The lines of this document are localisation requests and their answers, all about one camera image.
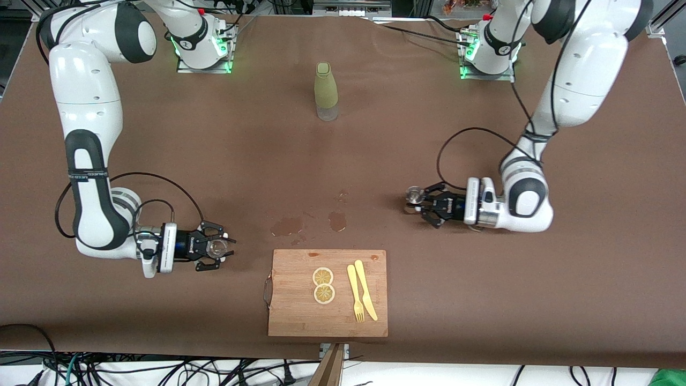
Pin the brown table cover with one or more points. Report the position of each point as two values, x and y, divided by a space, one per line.
321 161

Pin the lemon slice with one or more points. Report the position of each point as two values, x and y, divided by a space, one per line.
324 294
322 276

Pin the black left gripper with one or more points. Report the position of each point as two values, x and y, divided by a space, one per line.
452 206

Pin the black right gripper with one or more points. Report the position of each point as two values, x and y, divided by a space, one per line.
185 247

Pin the aluminium frame profile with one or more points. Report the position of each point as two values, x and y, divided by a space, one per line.
656 27

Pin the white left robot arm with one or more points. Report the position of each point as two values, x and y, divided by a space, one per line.
584 69

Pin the clear glass measuring cup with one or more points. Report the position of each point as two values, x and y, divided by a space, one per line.
216 248

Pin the round liquid puddle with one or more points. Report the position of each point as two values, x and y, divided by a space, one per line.
337 221

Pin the yellow plastic fork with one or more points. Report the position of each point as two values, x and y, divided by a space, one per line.
353 289

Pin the green bottle with clear base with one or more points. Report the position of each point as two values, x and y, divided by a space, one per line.
326 88

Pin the green cloth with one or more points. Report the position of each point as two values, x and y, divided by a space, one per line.
670 379

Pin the wooden cutting board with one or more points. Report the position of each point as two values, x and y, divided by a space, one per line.
327 321

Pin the steel shaker cup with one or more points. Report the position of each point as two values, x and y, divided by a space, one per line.
413 194

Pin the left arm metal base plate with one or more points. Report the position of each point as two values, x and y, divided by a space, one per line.
487 76

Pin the yellow plastic knife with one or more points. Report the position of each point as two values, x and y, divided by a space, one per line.
364 289

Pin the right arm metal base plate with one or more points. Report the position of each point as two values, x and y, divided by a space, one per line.
206 69

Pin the wide liquid puddle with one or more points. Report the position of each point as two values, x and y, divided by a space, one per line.
286 226

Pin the grey metal box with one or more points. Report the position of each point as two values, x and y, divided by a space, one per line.
351 6

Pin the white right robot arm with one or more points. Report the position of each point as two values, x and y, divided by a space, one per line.
86 91

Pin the small metal bracket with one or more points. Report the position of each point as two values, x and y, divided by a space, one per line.
345 349

